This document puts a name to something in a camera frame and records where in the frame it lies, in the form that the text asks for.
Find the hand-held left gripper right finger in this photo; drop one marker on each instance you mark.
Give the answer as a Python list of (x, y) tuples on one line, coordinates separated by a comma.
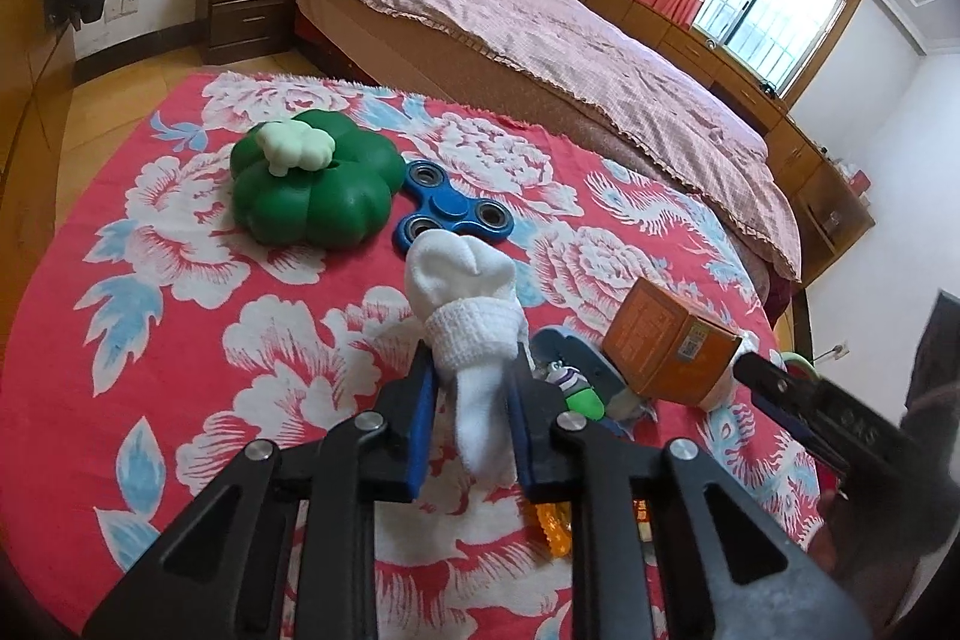
[(525, 452)]

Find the white sock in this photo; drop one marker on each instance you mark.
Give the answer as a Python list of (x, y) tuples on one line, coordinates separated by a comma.
[(465, 302)]

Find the blue fidget spinner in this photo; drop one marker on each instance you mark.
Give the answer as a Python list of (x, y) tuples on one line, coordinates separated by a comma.
[(450, 209)]

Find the pink checked blanket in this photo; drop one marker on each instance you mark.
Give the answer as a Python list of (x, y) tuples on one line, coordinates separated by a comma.
[(540, 33)]

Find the small red box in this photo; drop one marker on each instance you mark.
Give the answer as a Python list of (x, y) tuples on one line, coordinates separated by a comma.
[(860, 183)]

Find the orange cardboard box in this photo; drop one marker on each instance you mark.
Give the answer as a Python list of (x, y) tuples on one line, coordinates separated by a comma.
[(660, 340)]

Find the barred window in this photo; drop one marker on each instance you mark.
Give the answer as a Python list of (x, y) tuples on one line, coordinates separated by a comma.
[(772, 10)]

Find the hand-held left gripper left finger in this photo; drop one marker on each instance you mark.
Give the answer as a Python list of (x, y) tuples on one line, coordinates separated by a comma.
[(421, 415)]

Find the white wall socket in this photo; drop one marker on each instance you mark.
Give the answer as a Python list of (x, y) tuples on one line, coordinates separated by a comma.
[(840, 351), (120, 7)]

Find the long wooden cabinet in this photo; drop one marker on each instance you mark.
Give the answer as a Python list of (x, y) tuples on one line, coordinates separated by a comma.
[(817, 190)]

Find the green pumpkin-shaped toy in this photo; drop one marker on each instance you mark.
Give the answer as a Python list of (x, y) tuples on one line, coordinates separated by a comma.
[(315, 205)]

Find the dark wooden nightstand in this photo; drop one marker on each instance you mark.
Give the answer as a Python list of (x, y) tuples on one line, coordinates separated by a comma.
[(247, 3)]

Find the red stool with green rim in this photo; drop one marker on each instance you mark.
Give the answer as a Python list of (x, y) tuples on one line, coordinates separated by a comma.
[(796, 364)]

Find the red floral tablecloth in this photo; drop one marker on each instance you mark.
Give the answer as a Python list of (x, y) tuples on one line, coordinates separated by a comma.
[(225, 347)]

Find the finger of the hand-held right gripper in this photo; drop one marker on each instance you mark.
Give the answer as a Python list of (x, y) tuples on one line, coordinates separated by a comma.
[(780, 374), (787, 419)]

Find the wooden wardrobe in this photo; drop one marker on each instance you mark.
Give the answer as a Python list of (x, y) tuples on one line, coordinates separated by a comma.
[(30, 85)]

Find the small striped green toy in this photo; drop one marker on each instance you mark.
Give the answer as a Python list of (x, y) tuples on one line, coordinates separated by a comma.
[(581, 396)]

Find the yellow plastic comb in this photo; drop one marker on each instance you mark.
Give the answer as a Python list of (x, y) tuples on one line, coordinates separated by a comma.
[(555, 531)]

